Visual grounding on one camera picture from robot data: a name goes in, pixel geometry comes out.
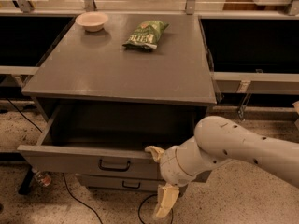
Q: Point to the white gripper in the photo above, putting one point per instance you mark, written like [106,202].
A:
[168,166]

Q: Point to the grey top drawer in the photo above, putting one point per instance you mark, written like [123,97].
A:
[109,139]

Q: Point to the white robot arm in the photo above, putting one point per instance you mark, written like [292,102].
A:
[217,140]

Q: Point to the grey drawer cabinet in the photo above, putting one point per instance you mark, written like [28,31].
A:
[97,68]

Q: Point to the small bottle on floor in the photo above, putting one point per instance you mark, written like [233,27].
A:
[42,178]

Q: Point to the black metal stand leg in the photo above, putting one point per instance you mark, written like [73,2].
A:
[25,184]

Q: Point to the green chip bag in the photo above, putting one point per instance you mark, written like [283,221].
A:
[146,35]

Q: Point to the white bowl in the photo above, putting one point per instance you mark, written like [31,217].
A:
[92,21]

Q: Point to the grey metal railing frame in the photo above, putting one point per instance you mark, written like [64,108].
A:
[246,51]

